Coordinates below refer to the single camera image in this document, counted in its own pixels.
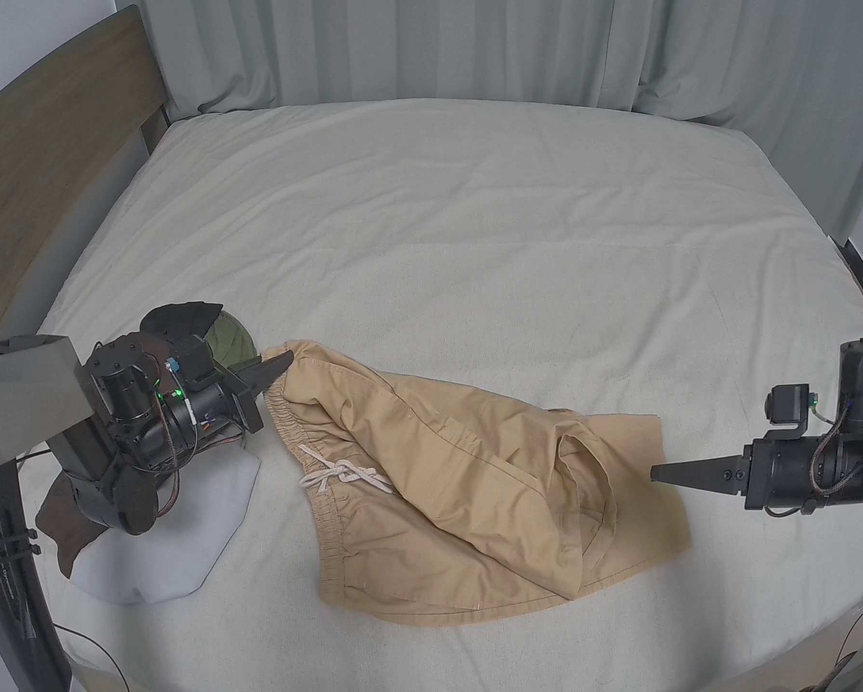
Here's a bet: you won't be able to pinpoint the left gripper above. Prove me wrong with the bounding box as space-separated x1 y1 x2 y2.
172 366 264 459

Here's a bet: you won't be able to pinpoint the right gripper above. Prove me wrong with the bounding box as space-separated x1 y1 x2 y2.
743 435 843 516

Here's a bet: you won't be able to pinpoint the tan shorts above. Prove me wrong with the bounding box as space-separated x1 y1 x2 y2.
262 339 694 629

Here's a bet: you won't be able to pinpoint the olive green garment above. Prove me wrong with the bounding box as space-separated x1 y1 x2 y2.
204 314 259 380

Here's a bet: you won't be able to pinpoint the black garment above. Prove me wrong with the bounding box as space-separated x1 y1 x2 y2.
139 302 223 347

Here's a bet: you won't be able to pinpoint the white garment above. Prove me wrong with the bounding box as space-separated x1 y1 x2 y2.
67 444 263 606

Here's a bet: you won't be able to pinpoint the brown garment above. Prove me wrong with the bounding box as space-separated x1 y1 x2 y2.
35 473 104 578

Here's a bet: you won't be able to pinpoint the bed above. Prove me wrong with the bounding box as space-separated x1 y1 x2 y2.
0 4 863 692

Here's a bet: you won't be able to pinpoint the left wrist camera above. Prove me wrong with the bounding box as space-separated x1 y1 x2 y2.
166 334 216 391

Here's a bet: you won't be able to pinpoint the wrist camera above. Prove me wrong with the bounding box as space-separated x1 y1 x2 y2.
166 334 216 391
765 384 813 445

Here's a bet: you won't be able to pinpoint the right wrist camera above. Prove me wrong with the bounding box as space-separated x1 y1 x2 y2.
765 384 813 445

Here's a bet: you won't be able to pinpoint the black cable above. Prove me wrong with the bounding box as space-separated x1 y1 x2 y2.
51 623 123 692

